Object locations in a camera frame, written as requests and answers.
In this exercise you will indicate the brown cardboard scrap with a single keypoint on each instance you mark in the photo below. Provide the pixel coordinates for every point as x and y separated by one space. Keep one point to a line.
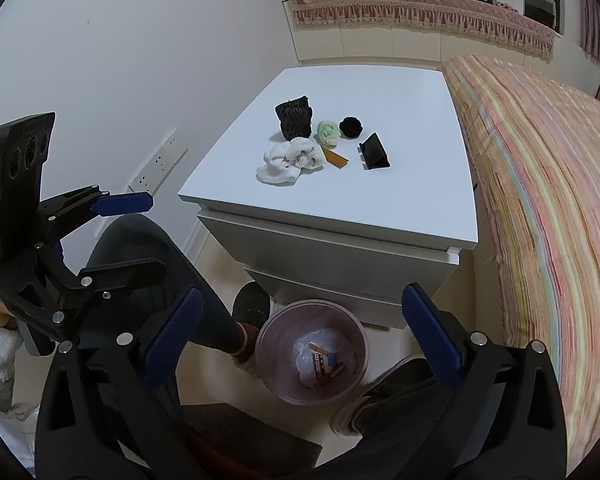
336 159

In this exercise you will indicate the pink plastic waste bin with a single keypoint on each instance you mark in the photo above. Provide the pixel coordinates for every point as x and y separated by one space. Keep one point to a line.
280 385

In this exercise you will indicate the white deep nightstand drawer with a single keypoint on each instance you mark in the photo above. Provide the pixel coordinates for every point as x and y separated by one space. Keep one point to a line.
330 292

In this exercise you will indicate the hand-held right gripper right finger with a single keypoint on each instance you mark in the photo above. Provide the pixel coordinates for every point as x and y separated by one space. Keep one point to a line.
432 335

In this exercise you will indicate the white crumpled bag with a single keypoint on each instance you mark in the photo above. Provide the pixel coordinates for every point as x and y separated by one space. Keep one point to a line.
307 352

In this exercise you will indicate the white shallow nightstand drawer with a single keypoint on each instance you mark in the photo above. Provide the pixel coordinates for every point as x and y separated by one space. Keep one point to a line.
325 247

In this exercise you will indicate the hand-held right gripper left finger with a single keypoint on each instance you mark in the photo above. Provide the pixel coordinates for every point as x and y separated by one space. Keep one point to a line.
176 332

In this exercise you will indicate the white nightstand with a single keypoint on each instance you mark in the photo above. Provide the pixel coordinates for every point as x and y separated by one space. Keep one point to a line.
330 200

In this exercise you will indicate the red white small packet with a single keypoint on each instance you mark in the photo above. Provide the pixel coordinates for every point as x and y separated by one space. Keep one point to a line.
330 366

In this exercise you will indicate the pink curtain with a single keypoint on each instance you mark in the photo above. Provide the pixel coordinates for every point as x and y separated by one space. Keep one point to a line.
592 25

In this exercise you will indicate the person's left leg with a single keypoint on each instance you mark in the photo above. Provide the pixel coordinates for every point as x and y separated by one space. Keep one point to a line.
145 245

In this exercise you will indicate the person's leg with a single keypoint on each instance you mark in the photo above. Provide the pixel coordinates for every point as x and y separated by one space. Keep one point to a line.
145 245
410 430

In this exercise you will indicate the white wall socket plate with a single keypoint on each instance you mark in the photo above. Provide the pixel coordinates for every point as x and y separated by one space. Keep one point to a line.
147 178
171 147

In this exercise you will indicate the black woven pouch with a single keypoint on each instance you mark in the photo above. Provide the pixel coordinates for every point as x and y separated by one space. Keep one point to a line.
294 119

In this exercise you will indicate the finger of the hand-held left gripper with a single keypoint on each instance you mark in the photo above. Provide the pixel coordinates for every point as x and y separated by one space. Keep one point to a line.
125 203
130 274

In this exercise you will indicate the white crumpled tissue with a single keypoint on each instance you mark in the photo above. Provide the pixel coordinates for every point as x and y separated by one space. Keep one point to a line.
286 161

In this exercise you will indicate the black fluffy ball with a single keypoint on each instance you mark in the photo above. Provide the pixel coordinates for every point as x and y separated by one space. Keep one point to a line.
351 126

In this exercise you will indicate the striped bed blanket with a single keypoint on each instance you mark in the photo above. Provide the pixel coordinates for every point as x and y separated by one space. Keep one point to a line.
545 220

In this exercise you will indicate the person's right leg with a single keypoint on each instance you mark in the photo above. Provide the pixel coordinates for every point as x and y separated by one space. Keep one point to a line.
410 430

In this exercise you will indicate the pink quilted fringed sill cover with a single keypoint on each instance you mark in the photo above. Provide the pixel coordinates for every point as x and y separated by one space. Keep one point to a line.
420 15

